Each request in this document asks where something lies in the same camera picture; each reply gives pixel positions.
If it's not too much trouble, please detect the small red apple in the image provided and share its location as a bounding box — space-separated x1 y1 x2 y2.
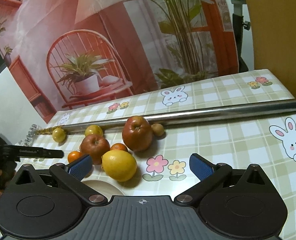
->
79 134 110 165

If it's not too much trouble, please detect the yellow-green plum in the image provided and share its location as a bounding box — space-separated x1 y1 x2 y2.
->
84 125 103 137
52 127 66 143

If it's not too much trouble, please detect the large yellow lemon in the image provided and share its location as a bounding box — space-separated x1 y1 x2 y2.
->
102 150 137 182

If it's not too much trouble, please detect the orange mandarin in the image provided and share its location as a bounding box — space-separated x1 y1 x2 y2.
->
110 143 128 152
68 151 83 163

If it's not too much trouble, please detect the brown longan fruit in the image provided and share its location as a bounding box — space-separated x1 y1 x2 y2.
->
151 124 165 137

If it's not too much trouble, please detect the large red apple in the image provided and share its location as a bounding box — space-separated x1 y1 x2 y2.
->
122 115 153 152

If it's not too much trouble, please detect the cream round plate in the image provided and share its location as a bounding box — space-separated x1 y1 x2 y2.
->
83 180 124 201

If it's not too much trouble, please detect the checkered bunny tablecloth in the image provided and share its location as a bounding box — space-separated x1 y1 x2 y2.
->
22 68 296 240

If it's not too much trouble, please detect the telescopic metal pole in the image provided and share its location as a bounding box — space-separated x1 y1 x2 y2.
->
23 99 296 146

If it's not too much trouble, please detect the printed room backdrop cloth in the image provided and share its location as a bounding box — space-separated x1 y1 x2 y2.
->
0 0 239 122

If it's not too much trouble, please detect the wooden board panel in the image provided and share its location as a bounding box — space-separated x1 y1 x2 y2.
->
246 0 296 97

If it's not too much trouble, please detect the black exercise bike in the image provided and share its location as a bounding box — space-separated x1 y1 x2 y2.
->
231 0 251 73

